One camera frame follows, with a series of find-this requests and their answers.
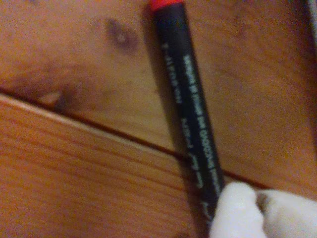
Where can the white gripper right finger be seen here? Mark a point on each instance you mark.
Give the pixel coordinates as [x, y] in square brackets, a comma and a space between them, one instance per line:
[289, 215]

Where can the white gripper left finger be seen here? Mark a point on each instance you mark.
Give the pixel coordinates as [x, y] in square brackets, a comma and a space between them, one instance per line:
[235, 213]

